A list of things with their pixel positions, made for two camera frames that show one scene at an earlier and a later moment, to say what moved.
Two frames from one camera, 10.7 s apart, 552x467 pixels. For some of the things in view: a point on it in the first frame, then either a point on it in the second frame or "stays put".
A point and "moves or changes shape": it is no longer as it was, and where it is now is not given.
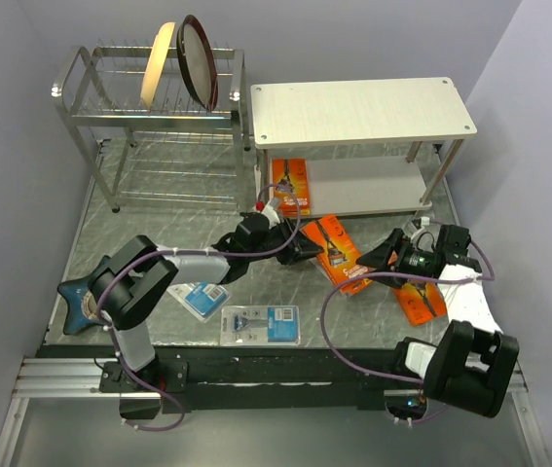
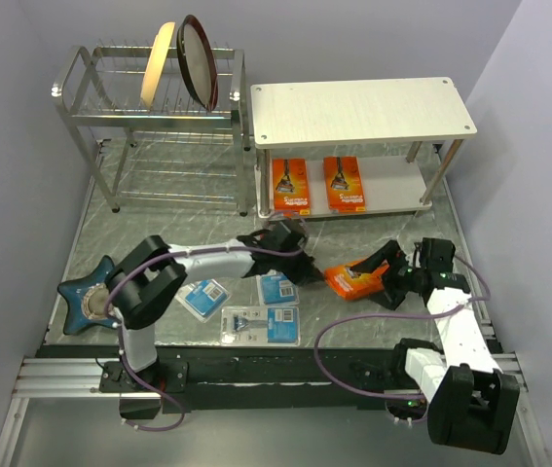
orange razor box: (422, 302) moves or changes shape
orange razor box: (338, 255) → (344, 185)
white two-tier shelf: (371, 145) stays put
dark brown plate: (198, 60) stays put
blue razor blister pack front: (260, 325) stays put
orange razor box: (291, 185) stays put
